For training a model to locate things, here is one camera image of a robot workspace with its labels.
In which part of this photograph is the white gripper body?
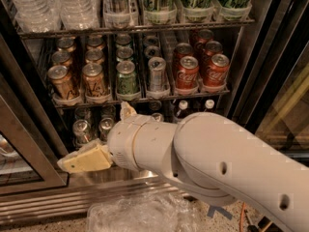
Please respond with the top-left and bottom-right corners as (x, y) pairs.
(107, 114), (151, 171)

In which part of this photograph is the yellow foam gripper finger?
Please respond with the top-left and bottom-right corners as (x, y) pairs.
(57, 139), (113, 174)
(120, 101), (137, 121)

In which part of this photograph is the orange can column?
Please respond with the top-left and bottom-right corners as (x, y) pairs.
(85, 48), (105, 65)
(86, 36), (106, 50)
(82, 63), (108, 97)

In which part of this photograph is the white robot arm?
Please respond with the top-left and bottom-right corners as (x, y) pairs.
(58, 103), (309, 232)

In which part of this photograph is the green can front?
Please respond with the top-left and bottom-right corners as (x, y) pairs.
(116, 61), (139, 95)

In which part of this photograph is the blue can bottom back right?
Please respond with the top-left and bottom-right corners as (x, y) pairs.
(149, 101), (162, 112)

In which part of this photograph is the blue can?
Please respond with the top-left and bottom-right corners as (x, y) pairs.
(152, 113), (164, 122)
(149, 101), (162, 112)

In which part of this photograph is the silver can bottom back left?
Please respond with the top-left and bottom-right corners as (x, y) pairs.
(74, 107), (94, 124)

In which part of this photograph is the silver slim can front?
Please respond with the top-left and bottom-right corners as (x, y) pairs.
(148, 57), (166, 92)

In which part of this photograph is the green can middle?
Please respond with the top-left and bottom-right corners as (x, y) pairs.
(116, 46), (134, 62)

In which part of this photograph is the dark can middle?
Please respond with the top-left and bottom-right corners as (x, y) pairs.
(144, 45), (161, 59)

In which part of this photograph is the dark can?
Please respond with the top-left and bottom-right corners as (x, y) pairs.
(143, 36), (159, 47)
(144, 45), (161, 59)

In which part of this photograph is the left glass fridge door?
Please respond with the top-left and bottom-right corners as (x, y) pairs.
(0, 76), (68, 196)

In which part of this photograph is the glass fridge door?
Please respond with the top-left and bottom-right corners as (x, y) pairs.
(0, 76), (68, 196)
(221, 0), (309, 163)

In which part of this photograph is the orange can front left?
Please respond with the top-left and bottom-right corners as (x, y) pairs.
(47, 65), (79, 100)

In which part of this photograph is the orange can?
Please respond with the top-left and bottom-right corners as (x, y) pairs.
(51, 50), (73, 69)
(57, 38), (76, 52)
(47, 65), (79, 100)

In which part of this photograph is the green can back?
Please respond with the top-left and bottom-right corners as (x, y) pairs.
(115, 34), (132, 47)

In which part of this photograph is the red cola can front left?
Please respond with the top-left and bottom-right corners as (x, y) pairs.
(176, 56), (199, 90)

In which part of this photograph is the red cola can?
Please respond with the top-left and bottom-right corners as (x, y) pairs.
(203, 53), (230, 87)
(201, 41), (223, 64)
(172, 43), (194, 75)
(190, 29), (214, 48)
(176, 56), (199, 90)

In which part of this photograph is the dark can back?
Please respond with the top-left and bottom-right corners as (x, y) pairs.
(143, 36), (159, 47)

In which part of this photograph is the stainless steel fridge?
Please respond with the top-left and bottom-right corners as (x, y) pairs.
(0, 0), (309, 225)

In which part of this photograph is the red cola can middle left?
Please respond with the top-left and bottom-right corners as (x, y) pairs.
(172, 43), (194, 75)

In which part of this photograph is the orange can middle left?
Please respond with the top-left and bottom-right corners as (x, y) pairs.
(51, 50), (73, 69)

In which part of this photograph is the orange can back left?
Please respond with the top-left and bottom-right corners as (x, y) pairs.
(57, 38), (76, 52)

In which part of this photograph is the red cola can front right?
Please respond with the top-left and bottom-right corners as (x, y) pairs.
(203, 53), (230, 87)

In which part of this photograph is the red cola can middle right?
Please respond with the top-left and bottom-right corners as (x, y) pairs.
(201, 41), (223, 64)

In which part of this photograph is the red cola can back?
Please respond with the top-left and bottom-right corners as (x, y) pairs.
(190, 29), (214, 48)

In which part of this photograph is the right glass fridge door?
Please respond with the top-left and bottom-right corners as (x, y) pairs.
(221, 0), (309, 163)

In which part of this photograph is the dark bottle white cap left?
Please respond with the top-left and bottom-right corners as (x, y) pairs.
(173, 100), (190, 123)

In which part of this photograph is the dark bottle white cap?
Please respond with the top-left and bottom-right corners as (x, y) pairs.
(173, 100), (190, 123)
(204, 100), (215, 112)

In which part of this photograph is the clear plastic wrap bundle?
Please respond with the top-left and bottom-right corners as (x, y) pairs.
(86, 193), (202, 232)

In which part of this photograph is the dark bottle white cap right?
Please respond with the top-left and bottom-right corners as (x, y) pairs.
(204, 100), (215, 112)

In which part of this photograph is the clear water bottle right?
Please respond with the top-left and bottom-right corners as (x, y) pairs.
(59, 0), (99, 30)

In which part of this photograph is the clear water bottle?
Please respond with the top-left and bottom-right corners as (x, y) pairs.
(13, 0), (61, 33)
(59, 0), (99, 30)

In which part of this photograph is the clear water bottle left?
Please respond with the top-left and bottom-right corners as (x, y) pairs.
(13, 0), (61, 33)

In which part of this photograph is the middle wire shelf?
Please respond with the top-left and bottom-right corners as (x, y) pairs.
(52, 85), (230, 108)

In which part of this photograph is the wire shelf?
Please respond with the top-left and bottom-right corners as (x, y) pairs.
(52, 85), (230, 108)
(16, 17), (256, 39)

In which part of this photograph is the upper wire shelf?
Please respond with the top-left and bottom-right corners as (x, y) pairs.
(16, 17), (256, 39)

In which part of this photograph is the orange cable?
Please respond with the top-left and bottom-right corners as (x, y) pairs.
(239, 202), (247, 232)

